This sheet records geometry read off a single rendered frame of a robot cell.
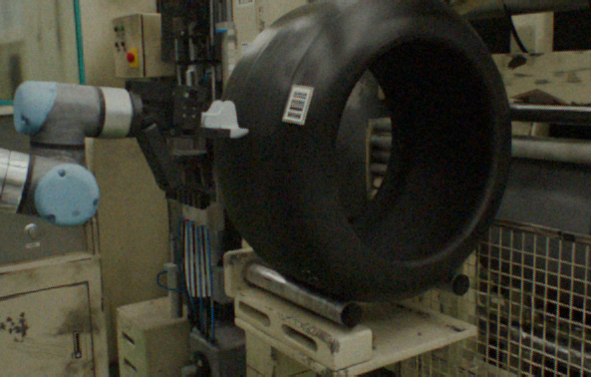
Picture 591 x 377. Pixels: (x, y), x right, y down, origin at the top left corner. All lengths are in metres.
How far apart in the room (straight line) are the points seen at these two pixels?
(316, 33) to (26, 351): 1.02
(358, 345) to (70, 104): 0.65
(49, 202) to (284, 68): 0.46
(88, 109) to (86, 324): 0.86
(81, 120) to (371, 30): 0.48
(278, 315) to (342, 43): 0.55
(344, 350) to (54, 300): 0.77
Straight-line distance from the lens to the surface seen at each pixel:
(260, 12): 1.51
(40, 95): 1.00
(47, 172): 0.88
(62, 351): 1.78
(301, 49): 1.15
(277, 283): 1.40
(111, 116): 1.03
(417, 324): 1.48
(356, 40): 1.15
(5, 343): 1.74
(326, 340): 1.25
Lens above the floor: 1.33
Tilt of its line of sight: 9 degrees down
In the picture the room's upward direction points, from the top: 1 degrees counter-clockwise
